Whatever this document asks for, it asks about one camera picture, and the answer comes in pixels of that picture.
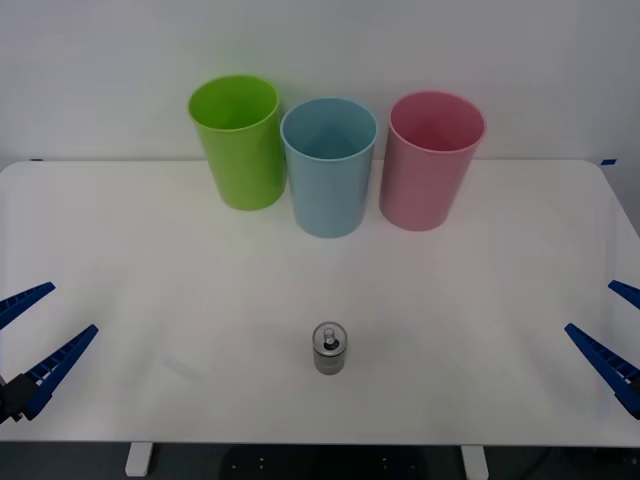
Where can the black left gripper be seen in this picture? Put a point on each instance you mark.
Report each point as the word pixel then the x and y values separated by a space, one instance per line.
pixel 6 402

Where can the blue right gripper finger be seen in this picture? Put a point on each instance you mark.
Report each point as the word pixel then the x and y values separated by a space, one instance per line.
pixel 627 292
pixel 607 362

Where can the white table leg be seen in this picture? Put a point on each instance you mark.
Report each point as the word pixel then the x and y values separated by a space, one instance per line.
pixel 474 462
pixel 138 459

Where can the pink plastic bin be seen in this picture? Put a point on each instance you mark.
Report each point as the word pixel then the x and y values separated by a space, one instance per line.
pixel 420 190

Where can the green plastic bin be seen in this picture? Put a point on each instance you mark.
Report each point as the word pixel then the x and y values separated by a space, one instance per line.
pixel 245 165

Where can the pale blue plastic bin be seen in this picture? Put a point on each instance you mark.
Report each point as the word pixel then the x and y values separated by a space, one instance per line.
pixel 327 200

